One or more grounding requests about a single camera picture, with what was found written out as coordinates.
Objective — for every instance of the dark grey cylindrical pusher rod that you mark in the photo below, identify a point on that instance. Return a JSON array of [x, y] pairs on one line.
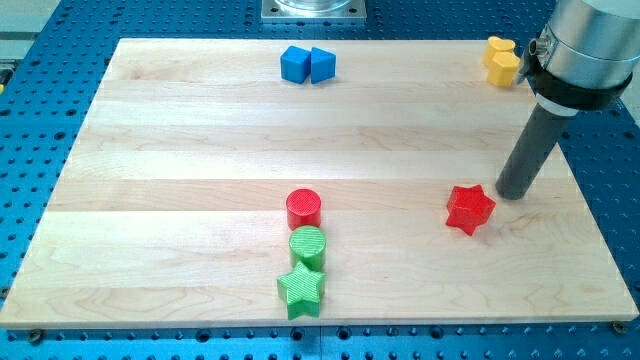
[[532, 149]]

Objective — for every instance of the red star block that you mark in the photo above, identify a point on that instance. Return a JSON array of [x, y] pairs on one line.
[[468, 208]]

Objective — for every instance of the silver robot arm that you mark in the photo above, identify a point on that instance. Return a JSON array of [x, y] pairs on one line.
[[582, 60]]

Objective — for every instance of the green star block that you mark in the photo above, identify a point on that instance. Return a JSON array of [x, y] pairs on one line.
[[302, 291]]

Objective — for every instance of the yellow hexagon block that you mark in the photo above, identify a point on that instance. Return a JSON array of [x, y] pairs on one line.
[[502, 68]]

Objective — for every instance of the yellow heart block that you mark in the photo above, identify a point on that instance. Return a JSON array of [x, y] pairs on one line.
[[496, 45]]

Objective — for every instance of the blue triangular prism block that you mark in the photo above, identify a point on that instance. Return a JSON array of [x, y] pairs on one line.
[[323, 65]]

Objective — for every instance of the red cylinder block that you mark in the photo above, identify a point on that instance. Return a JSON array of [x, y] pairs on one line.
[[303, 208]]

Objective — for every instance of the blue cube block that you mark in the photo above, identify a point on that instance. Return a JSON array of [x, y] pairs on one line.
[[295, 64]]

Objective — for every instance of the green cylinder block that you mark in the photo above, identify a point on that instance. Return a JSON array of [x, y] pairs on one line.
[[307, 244]]

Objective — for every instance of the light wooden board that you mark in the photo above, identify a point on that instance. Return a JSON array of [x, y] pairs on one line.
[[170, 210]]

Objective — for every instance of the blue perforated table plate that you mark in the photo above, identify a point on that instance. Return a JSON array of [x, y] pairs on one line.
[[70, 44]]

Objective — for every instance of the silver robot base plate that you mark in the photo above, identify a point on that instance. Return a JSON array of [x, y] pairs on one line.
[[312, 11]]

